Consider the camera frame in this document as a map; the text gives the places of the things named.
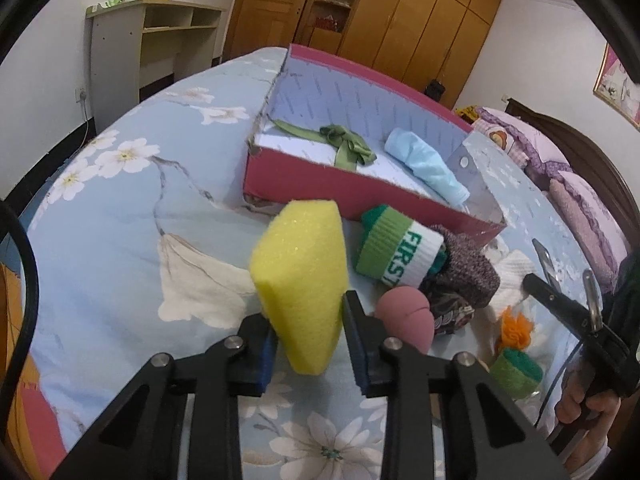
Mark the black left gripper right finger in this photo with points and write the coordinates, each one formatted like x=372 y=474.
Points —
x=486 y=436

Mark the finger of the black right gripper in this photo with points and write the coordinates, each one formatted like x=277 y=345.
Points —
x=579 y=320

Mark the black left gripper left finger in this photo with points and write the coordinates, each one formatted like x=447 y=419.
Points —
x=179 y=414

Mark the orange fabric bow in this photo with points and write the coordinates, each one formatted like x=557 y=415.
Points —
x=516 y=331

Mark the green knit scrubber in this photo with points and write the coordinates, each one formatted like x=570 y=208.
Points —
x=517 y=373

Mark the white paper towel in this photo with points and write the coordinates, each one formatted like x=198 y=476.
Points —
x=511 y=267

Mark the purple knit sock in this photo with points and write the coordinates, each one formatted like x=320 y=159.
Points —
x=464 y=270

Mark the dark patterned fabric pouch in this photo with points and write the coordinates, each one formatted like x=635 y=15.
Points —
x=450 y=310

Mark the pink round sponge puff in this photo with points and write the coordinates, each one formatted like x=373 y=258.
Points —
x=406 y=315

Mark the green white knit sock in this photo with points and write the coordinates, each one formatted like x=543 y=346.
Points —
x=397 y=250

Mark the light blue face mask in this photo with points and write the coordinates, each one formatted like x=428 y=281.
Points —
x=427 y=165

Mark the yellow sponge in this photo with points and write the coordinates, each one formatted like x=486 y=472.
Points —
x=299 y=269

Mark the green satin ribbon bow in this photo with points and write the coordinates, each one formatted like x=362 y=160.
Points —
x=351 y=150

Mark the purple frilled pillow near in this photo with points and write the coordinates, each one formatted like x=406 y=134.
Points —
x=598 y=234

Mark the purple frilled pillow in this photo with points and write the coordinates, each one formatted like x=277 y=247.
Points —
x=542 y=154
x=598 y=234

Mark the dark wooden headboard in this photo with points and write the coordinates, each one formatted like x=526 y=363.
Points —
x=591 y=163

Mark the purple frilled pillow far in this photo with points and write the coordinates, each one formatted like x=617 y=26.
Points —
x=542 y=154

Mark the yellow plush toy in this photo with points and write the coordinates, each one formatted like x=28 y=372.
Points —
x=469 y=114

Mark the framed wedding photo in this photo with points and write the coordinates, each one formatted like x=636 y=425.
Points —
x=615 y=87

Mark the black hanging bag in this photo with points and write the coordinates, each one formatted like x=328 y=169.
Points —
x=435 y=90

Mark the red cardboard box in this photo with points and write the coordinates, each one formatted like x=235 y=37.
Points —
x=314 y=89

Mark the wooden wardrobe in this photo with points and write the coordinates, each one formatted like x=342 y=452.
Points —
x=411 y=41

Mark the beige shelf desk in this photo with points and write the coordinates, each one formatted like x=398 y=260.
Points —
x=136 y=43

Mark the wooden door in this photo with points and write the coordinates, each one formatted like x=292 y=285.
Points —
x=255 y=24

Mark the green white box on desk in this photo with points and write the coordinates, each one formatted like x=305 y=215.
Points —
x=106 y=5

